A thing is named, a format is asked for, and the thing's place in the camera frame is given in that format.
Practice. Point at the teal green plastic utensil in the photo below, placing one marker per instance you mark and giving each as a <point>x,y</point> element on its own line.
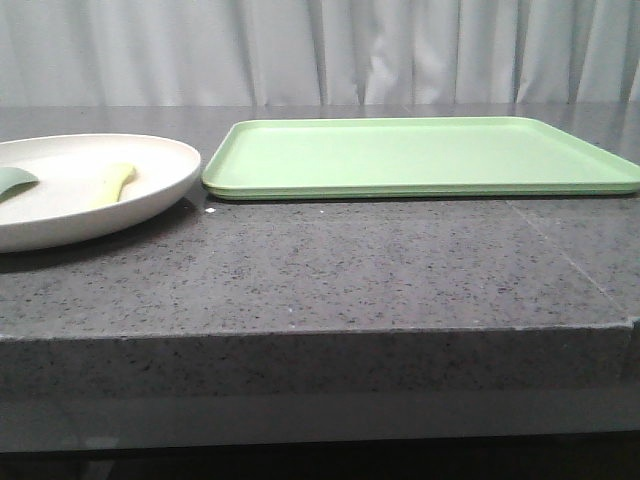
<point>15,181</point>

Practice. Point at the yellow plastic fork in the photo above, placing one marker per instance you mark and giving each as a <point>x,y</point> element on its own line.
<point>114,178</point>

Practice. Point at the white pleated curtain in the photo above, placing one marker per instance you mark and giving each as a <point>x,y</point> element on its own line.
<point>270,53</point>

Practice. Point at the light green plastic tray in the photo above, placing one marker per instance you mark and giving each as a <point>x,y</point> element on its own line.
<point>410,157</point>

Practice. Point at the cream round plate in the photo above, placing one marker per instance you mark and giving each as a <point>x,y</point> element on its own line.
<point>60,208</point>

